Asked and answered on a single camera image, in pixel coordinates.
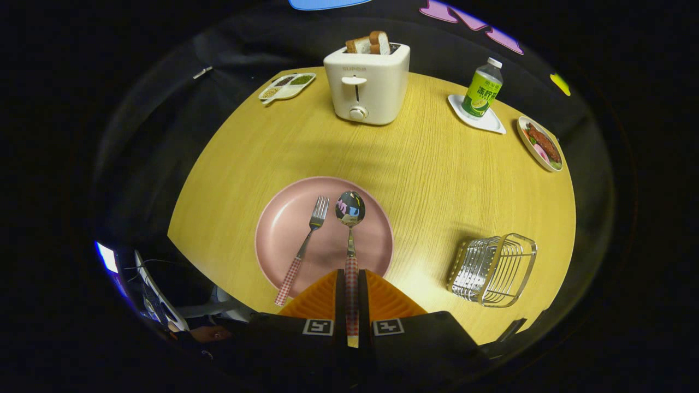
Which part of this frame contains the pink round plate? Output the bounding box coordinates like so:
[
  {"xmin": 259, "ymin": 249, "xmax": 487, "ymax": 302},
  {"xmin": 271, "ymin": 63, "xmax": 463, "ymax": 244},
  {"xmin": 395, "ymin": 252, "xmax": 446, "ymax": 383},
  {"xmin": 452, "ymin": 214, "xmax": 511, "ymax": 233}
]
[{"xmin": 254, "ymin": 176, "xmax": 395, "ymax": 298}]

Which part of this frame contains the white keyboard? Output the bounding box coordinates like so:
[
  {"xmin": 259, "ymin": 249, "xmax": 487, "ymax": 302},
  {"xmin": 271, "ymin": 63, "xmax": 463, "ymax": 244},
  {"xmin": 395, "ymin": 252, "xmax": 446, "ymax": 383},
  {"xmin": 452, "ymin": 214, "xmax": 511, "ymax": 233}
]
[{"xmin": 134, "ymin": 250, "xmax": 189, "ymax": 332}]

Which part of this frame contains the lit computer screen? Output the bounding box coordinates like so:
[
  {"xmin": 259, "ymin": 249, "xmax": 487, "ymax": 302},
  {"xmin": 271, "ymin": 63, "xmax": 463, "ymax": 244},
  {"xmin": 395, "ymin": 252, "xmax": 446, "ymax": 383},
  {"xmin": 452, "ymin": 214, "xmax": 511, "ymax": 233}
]
[{"xmin": 94, "ymin": 240, "xmax": 129, "ymax": 298}]

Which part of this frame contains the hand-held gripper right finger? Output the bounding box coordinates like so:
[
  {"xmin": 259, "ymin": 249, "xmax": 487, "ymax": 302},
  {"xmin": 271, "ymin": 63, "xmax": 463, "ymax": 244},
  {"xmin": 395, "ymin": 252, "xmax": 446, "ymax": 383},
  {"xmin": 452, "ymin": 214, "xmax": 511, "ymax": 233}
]
[{"xmin": 358, "ymin": 269, "xmax": 492, "ymax": 391}]

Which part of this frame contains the white compartment tray with beans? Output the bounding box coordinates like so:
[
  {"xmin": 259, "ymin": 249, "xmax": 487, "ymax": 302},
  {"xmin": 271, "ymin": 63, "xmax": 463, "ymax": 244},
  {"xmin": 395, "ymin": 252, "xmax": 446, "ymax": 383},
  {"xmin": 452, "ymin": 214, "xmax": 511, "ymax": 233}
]
[{"xmin": 258, "ymin": 73, "xmax": 317, "ymax": 105}]

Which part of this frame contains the checkered handle fork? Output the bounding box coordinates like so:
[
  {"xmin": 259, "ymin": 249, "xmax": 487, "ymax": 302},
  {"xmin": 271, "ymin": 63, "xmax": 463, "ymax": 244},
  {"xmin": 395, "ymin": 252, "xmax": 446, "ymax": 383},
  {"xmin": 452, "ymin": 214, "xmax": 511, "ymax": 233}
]
[{"xmin": 274, "ymin": 195, "xmax": 330, "ymax": 307}]

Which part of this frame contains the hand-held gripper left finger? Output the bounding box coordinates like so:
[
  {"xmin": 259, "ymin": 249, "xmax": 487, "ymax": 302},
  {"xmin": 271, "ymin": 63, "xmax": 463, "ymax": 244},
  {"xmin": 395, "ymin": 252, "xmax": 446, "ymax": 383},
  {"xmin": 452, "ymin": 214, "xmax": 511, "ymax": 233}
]
[{"xmin": 227, "ymin": 269, "xmax": 350, "ymax": 391}]

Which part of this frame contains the silver metal drain basket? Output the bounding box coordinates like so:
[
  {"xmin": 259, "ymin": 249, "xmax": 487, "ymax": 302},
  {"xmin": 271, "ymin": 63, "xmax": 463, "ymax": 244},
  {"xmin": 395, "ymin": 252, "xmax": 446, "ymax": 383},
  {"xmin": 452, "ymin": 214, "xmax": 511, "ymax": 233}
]
[{"xmin": 447, "ymin": 233, "xmax": 538, "ymax": 308}]

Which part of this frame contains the white square coaster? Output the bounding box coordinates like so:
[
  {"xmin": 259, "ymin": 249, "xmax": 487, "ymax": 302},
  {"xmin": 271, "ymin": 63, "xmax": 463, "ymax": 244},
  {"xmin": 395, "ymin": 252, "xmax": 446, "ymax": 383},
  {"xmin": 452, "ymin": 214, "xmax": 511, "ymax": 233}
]
[{"xmin": 448, "ymin": 94, "xmax": 507, "ymax": 135}]

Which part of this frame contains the white toaster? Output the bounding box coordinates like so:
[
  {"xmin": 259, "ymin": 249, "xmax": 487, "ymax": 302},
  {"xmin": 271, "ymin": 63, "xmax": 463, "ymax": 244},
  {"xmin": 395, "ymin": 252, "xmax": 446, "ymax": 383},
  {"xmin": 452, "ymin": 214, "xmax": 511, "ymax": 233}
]
[{"xmin": 323, "ymin": 42, "xmax": 411, "ymax": 126}]

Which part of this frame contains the plate of toy food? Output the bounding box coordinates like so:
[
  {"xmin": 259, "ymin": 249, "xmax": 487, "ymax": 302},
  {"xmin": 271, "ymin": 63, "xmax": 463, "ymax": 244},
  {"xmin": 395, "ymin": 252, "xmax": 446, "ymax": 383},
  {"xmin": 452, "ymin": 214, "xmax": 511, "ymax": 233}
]
[{"xmin": 517, "ymin": 115, "xmax": 564, "ymax": 173}]

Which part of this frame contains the checkered handle spoon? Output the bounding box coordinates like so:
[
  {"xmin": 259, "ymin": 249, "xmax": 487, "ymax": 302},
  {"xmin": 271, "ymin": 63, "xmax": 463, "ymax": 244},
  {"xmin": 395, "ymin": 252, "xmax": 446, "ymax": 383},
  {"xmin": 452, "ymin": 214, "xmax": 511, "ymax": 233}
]
[{"xmin": 335, "ymin": 190, "xmax": 366, "ymax": 348}]

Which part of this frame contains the green label drink bottle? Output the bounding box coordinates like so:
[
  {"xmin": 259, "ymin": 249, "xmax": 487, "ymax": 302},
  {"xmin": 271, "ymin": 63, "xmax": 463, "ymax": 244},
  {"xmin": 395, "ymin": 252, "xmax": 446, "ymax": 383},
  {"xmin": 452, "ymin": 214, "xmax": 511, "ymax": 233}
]
[{"xmin": 461, "ymin": 57, "xmax": 504, "ymax": 118}]

